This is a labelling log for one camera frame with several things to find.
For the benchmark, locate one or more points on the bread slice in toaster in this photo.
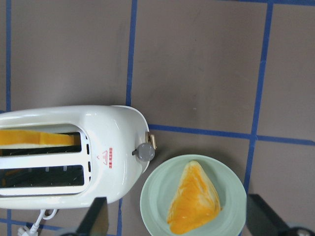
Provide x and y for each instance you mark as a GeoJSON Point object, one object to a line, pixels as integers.
{"type": "Point", "coordinates": [21, 139]}

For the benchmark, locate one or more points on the white two-slot toaster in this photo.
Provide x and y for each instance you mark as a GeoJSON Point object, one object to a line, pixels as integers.
{"type": "Point", "coordinates": [112, 147]}

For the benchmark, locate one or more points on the triangular toast on plate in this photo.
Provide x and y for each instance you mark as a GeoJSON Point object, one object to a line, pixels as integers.
{"type": "Point", "coordinates": [196, 201]}

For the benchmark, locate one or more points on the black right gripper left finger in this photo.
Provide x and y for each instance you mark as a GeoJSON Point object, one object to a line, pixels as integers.
{"type": "Point", "coordinates": [95, 222]}

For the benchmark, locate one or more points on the light green plate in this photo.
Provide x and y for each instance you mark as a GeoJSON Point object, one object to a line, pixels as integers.
{"type": "Point", "coordinates": [161, 185]}

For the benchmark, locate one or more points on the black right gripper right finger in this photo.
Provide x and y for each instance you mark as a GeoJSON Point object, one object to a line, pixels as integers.
{"type": "Point", "coordinates": [262, 220]}

